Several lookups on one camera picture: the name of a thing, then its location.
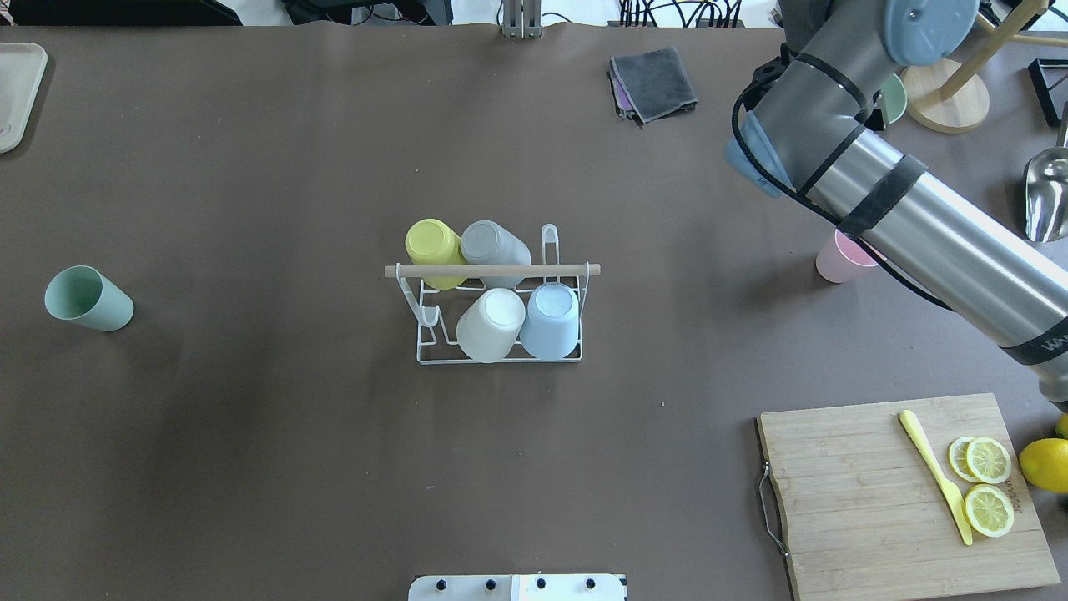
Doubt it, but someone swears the pink plastic cup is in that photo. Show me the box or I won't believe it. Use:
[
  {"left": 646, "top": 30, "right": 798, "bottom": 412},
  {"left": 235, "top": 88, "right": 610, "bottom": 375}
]
[{"left": 814, "top": 230, "right": 879, "bottom": 284}]

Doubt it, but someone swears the mint green plastic cup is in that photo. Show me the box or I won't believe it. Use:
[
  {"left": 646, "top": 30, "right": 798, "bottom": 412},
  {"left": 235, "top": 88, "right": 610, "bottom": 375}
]
[{"left": 43, "top": 265, "right": 134, "bottom": 332}]

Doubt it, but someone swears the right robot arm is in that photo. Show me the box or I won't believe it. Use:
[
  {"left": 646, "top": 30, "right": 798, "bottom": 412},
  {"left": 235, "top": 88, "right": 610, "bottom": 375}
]
[{"left": 725, "top": 1, "right": 1067, "bottom": 410}]

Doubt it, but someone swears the light blue plastic cup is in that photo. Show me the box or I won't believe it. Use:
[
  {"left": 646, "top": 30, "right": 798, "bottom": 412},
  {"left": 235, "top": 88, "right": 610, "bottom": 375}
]
[{"left": 519, "top": 282, "right": 579, "bottom": 361}]

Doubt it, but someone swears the cream white plastic cup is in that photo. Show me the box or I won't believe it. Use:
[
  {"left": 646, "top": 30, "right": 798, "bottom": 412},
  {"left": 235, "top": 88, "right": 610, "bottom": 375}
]
[{"left": 456, "top": 288, "right": 527, "bottom": 364}]

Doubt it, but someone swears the grey plastic cup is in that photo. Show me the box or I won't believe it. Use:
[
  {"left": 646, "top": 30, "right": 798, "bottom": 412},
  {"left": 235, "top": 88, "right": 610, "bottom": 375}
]
[{"left": 461, "top": 220, "right": 531, "bottom": 265}]

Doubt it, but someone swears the yellow plastic cup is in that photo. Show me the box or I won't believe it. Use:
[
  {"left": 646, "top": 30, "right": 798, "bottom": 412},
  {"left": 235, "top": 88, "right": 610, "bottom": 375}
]
[{"left": 405, "top": 218, "right": 468, "bottom": 265}]

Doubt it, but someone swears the grey folded cloth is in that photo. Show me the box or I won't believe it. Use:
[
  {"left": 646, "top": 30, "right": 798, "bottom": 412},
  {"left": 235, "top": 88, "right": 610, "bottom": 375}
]
[{"left": 606, "top": 46, "right": 698, "bottom": 124}]

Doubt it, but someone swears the yellow plastic knife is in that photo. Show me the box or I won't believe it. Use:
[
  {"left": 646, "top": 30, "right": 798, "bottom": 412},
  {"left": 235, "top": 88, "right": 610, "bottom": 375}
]
[{"left": 898, "top": 408, "right": 974, "bottom": 545}]

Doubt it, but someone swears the wooden cutting board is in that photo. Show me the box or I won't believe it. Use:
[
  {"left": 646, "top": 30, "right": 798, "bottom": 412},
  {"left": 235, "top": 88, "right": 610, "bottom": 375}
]
[{"left": 758, "top": 393, "right": 1061, "bottom": 600}]

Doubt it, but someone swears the green ceramic bowl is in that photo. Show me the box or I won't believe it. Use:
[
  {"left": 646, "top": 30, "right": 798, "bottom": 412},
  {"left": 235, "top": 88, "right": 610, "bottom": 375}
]
[{"left": 879, "top": 73, "right": 908, "bottom": 127}]

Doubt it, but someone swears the wooden mug tree stand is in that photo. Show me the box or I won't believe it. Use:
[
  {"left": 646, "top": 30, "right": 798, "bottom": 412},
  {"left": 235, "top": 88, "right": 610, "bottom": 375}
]
[{"left": 900, "top": 1, "right": 1065, "bottom": 135}]

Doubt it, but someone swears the lemon slice upper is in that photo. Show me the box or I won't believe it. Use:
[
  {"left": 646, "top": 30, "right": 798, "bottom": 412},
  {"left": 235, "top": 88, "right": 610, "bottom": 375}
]
[{"left": 947, "top": 437, "right": 1012, "bottom": 486}]

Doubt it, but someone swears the lemon slice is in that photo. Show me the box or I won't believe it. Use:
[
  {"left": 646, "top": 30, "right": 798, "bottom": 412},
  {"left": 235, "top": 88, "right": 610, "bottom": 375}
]
[
  {"left": 947, "top": 437, "right": 1012, "bottom": 486},
  {"left": 964, "top": 483, "right": 1015, "bottom": 538}
]

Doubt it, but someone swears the lemon slice lower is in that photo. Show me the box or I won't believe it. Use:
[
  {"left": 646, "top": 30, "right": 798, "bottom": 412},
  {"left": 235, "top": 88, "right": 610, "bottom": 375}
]
[{"left": 964, "top": 483, "right": 1015, "bottom": 538}]

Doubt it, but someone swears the metal scoop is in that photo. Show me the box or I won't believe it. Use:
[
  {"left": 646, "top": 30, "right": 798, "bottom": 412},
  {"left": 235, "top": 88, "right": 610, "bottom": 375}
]
[{"left": 1025, "top": 114, "right": 1067, "bottom": 243}]

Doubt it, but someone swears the whole yellow lemon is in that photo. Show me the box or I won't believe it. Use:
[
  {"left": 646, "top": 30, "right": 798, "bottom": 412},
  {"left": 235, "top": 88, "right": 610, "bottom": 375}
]
[{"left": 1018, "top": 438, "right": 1067, "bottom": 494}]

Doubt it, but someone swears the beige plastic tray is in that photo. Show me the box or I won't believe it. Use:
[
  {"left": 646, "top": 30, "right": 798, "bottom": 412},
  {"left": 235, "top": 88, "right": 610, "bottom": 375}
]
[{"left": 1, "top": 43, "right": 48, "bottom": 154}]

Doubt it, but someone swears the white wire cup rack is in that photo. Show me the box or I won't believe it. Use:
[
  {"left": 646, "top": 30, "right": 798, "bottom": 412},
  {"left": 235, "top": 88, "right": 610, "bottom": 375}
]
[{"left": 384, "top": 224, "right": 602, "bottom": 366}]

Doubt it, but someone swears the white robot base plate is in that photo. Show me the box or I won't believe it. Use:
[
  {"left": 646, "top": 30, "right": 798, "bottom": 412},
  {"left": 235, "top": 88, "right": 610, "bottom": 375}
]
[{"left": 407, "top": 572, "right": 628, "bottom": 600}]

